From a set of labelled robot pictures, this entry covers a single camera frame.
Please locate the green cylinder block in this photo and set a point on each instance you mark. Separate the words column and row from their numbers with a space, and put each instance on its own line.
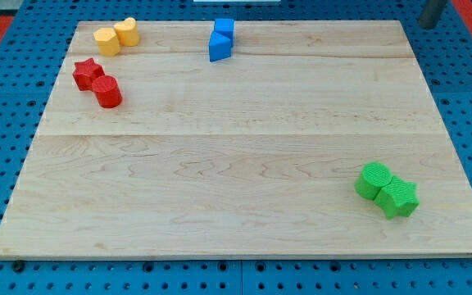
column 373, row 177

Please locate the green star block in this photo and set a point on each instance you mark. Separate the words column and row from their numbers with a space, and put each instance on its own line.
column 398, row 198

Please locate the red star block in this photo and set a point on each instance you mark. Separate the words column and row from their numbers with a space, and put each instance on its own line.
column 86, row 72

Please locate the wooden board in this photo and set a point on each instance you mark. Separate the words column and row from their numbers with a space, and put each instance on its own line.
column 253, row 157

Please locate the blue triangle block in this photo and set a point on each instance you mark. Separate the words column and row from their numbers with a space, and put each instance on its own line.
column 219, row 47

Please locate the blue cube block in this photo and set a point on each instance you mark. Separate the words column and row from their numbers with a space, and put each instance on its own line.
column 225, row 26

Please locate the red cylinder block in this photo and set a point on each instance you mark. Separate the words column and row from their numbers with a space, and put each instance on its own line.
column 107, row 91

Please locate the yellow heart block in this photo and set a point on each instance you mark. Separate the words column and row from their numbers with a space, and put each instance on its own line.
column 127, row 32

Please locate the yellow hexagon block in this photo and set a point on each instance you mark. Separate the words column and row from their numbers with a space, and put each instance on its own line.
column 107, row 41

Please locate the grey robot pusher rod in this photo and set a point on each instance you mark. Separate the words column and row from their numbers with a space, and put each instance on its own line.
column 431, row 14

